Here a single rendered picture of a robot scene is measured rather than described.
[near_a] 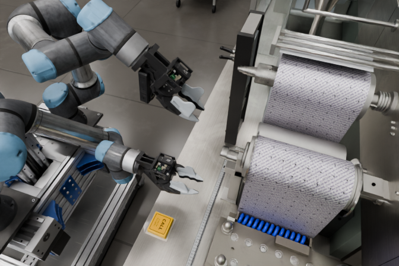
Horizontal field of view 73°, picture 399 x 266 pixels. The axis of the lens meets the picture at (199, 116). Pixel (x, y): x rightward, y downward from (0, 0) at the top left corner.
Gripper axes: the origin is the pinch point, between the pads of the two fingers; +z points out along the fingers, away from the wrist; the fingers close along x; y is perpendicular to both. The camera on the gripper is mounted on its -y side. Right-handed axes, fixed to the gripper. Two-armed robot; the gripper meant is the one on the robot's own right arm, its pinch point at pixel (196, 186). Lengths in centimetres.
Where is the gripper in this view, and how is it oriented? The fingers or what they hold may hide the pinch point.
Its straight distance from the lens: 87.5
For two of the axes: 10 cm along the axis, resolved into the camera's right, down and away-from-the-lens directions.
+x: 3.6, -7.0, 6.1
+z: 9.3, 2.7, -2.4
